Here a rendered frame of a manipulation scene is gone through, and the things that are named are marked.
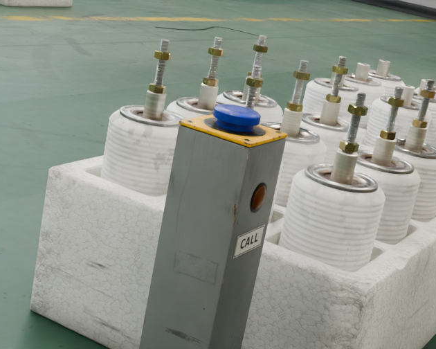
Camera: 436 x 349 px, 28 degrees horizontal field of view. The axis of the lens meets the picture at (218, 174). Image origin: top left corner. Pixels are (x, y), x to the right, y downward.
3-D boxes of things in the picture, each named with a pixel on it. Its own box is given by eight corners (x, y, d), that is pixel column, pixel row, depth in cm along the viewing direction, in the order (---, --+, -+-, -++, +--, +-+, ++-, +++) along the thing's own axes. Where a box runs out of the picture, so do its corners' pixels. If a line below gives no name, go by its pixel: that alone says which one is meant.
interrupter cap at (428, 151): (419, 144, 113) (420, 139, 113) (455, 163, 107) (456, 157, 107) (371, 140, 110) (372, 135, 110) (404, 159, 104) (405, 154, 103)
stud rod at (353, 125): (347, 167, 87) (364, 94, 85) (338, 164, 88) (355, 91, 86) (351, 165, 88) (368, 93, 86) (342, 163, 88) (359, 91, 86)
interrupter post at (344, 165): (324, 179, 88) (331, 148, 88) (340, 178, 90) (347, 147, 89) (340, 187, 87) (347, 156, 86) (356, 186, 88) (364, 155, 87)
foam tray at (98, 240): (437, 332, 119) (473, 210, 113) (324, 455, 85) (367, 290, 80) (199, 238, 136) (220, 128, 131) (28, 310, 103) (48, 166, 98)
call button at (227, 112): (264, 136, 75) (269, 113, 74) (242, 142, 71) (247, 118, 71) (225, 123, 76) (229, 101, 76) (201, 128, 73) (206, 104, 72)
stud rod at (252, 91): (245, 133, 94) (259, 65, 92) (250, 136, 93) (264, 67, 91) (237, 132, 93) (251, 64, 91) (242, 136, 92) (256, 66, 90)
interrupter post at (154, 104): (160, 118, 100) (165, 90, 99) (164, 124, 98) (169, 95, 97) (140, 115, 100) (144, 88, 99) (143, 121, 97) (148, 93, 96)
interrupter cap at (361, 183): (288, 171, 89) (290, 164, 89) (340, 169, 93) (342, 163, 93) (339, 197, 83) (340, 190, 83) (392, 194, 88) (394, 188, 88)
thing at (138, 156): (158, 249, 110) (183, 111, 105) (174, 282, 101) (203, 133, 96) (82, 244, 107) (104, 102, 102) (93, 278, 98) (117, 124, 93)
